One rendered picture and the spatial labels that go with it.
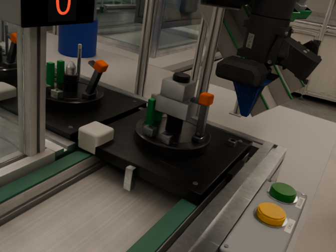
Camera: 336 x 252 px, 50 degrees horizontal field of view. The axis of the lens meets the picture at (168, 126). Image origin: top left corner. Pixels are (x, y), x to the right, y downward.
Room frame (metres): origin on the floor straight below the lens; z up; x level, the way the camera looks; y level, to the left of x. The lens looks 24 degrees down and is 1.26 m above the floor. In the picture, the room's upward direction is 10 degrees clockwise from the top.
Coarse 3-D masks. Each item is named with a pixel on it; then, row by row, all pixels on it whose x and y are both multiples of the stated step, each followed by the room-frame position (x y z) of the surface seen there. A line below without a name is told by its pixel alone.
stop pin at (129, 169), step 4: (128, 168) 0.48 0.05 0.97; (132, 168) 0.48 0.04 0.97; (128, 172) 0.48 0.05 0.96; (132, 172) 0.48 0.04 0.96; (124, 176) 0.48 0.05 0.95; (128, 176) 0.48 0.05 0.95; (132, 176) 0.48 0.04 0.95; (124, 180) 0.48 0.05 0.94; (128, 180) 0.48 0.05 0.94; (132, 180) 0.48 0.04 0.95; (124, 184) 0.48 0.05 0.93; (128, 184) 0.48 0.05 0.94; (132, 184) 0.48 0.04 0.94; (124, 188) 0.48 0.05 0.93; (128, 188) 0.48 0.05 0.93; (132, 188) 0.48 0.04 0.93
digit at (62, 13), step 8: (48, 0) 0.45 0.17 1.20; (56, 0) 0.46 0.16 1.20; (64, 0) 0.47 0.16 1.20; (72, 0) 0.48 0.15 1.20; (48, 8) 0.45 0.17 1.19; (56, 8) 0.46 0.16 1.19; (64, 8) 0.47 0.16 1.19; (72, 8) 0.48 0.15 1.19; (48, 16) 0.45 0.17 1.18; (56, 16) 0.46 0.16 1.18; (64, 16) 0.47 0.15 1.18; (72, 16) 0.48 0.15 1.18
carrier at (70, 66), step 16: (80, 48) 0.77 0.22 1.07; (48, 64) 0.71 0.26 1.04; (80, 64) 0.77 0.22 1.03; (48, 80) 0.71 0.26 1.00; (64, 80) 0.70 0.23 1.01; (80, 80) 0.84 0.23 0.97; (48, 96) 0.65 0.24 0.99; (64, 96) 0.67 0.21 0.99; (80, 96) 0.68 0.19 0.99; (96, 96) 0.70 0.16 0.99; (112, 96) 0.76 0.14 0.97; (128, 96) 0.78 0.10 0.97; (48, 112) 0.62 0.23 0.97; (64, 112) 0.63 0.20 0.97; (80, 112) 0.65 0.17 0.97; (96, 112) 0.66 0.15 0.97; (112, 112) 0.67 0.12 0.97; (128, 112) 0.70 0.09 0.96; (48, 128) 0.57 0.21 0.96; (64, 128) 0.57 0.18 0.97
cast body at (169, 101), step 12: (180, 72) 0.61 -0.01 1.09; (168, 84) 0.58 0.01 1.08; (180, 84) 0.57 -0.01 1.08; (192, 84) 0.59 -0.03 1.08; (156, 96) 0.59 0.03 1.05; (168, 96) 0.58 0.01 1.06; (180, 96) 0.57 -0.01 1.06; (192, 96) 0.60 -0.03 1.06; (156, 108) 0.59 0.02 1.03; (168, 108) 0.58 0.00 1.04; (180, 108) 0.57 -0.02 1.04; (192, 108) 0.58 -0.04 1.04
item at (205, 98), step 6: (204, 96) 0.56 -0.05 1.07; (210, 96) 0.56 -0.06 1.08; (198, 102) 0.57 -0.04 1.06; (204, 102) 0.56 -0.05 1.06; (210, 102) 0.56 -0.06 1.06; (204, 108) 0.56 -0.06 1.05; (204, 114) 0.56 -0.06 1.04; (198, 120) 0.57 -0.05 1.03; (204, 120) 0.57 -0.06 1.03; (198, 126) 0.57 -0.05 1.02; (204, 126) 0.57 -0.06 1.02; (198, 132) 0.56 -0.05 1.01
